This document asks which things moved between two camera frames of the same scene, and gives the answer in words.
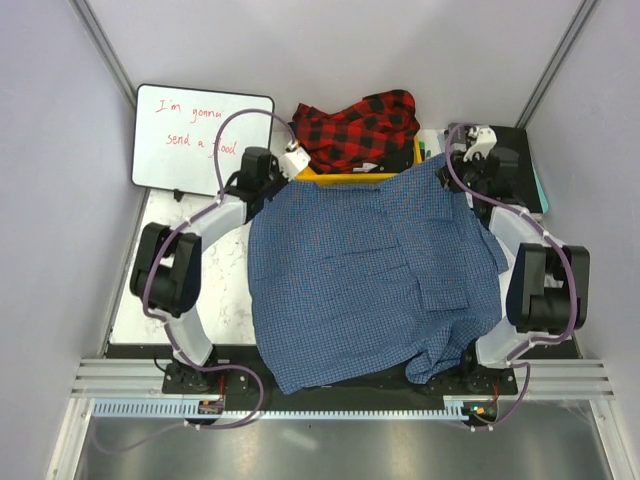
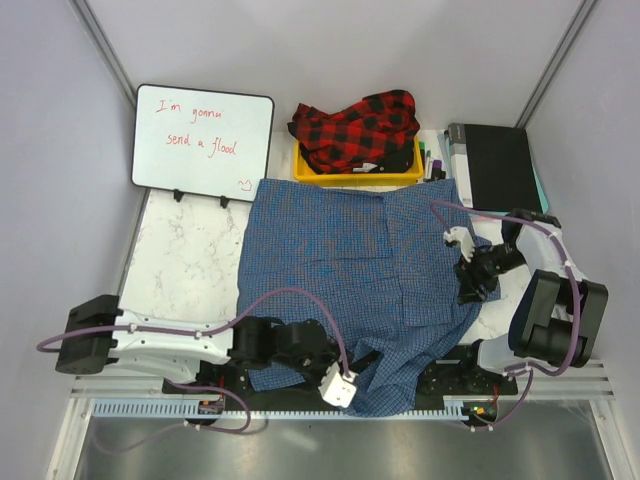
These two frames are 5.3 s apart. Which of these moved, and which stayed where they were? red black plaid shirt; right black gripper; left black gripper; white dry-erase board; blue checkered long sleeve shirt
Moved: blue checkered long sleeve shirt; left black gripper; right black gripper
Stayed: red black plaid shirt; white dry-erase board
